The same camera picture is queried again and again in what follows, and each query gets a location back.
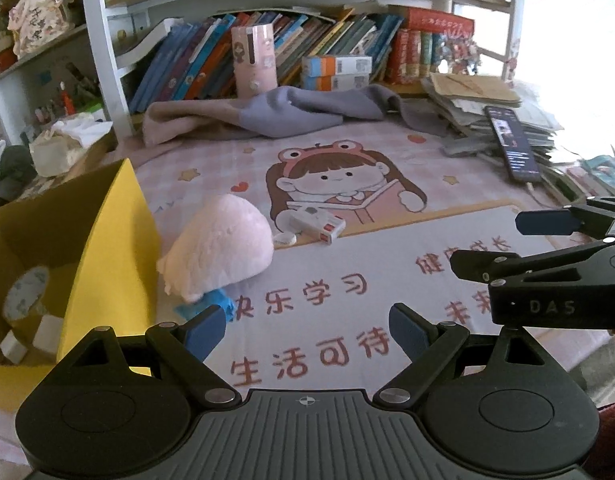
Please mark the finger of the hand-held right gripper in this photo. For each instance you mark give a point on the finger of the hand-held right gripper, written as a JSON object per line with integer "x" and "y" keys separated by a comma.
{"x": 542, "y": 222}
{"x": 487, "y": 266}

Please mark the stack of worn books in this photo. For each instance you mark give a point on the stack of worn books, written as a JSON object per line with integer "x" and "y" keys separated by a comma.
{"x": 597, "y": 175}

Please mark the pink printed tablecloth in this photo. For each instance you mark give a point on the pink printed tablecloth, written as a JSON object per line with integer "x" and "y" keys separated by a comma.
{"x": 337, "y": 270}

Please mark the white round lid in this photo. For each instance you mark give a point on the white round lid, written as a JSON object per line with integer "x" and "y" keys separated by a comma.
{"x": 285, "y": 239}

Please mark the small red bottle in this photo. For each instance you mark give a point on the small red bottle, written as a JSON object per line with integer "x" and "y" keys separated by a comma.
{"x": 66, "y": 101}

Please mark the white side shelf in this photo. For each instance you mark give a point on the white side shelf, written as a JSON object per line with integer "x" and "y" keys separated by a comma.
{"x": 10, "y": 95}

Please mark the row of leaning books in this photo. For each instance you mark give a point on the row of leaning books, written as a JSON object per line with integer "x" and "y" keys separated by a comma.
{"x": 187, "y": 60}

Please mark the white bookshelf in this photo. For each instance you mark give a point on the white bookshelf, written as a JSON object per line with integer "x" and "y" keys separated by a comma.
{"x": 95, "y": 35}

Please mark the small white cube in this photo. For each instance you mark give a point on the small white cube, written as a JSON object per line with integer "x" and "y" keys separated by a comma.
{"x": 12, "y": 347}

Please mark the yellow cardboard box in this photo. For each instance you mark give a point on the yellow cardboard box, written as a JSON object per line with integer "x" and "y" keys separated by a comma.
{"x": 112, "y": 240}

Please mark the grey and beige cloth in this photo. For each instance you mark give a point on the grey and beige cloth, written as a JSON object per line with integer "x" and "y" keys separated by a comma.
{"x": 287, "y": 110}

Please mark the brown paper envelope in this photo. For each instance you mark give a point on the brown paper envelope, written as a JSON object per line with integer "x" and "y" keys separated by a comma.
{"x": 472, "y": 89}

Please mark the small white red box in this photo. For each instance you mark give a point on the small white red box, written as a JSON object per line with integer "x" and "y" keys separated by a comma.
{"x": 317, "y": 222}

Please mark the beige tissue bag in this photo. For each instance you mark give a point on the beige tissue bag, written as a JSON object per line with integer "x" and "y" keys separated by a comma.
{"x": 62, "y": 147}

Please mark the pink printed tall container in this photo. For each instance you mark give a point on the pink printed tall container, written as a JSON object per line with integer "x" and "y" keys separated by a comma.
{"x": 255, "y": 60}

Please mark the black smartphone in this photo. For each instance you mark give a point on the black smartphone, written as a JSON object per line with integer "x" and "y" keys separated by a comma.
{"x": 512, "y": 142}

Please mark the beige rectangular block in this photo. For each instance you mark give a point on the beige rectangular block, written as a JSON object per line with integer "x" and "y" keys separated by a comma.
{"x": 48, "y": 335}

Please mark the dark garment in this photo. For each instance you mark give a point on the dark garment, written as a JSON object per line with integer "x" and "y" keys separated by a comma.
{"x": 16, "y": 170}

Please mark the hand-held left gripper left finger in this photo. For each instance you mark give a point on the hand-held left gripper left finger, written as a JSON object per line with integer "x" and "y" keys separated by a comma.
{"x": 206, "y": 332}

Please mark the orange and blue box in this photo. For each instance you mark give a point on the orange and blue box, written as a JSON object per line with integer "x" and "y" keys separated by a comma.
{"x": 335, "y": 83}
{"x": 337, "y": 66}

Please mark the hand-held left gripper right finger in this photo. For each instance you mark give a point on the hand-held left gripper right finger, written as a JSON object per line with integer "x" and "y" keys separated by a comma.
{"x": 407, "y": 330}

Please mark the red round ornament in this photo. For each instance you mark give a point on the red round ornament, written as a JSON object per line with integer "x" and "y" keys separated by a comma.
{"x": 1, "y": 57}

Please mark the pink doll ornament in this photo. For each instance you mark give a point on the pink doll ornament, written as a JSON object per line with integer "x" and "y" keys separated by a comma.
{"x": 37, "y": 15}

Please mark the pink plush toy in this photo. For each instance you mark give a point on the pink plush toy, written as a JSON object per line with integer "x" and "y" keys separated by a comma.
{"x": 222, "y": 245}

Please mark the blue packet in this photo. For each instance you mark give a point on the blue packet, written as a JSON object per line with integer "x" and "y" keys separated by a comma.
{"x": 222, "y": 300}

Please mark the thick red book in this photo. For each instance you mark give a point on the thick red book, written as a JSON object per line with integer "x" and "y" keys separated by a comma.
{"x": 397, "y": 57}
{"x": 413, "y": 56}

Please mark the large red book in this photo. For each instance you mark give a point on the large red book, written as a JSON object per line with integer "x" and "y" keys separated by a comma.
{"x": 440, "y": 21}

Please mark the colourful printed book set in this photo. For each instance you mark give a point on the colourful printed book set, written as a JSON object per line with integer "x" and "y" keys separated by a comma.
{"x": 455, "y": 55}

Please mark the green book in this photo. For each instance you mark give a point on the green book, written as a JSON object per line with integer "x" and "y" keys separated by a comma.
{"x": 426, "y": 55}

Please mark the stack of papers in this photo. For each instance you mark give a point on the stack of papers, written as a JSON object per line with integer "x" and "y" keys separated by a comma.
{"x": 462, "y": 120}

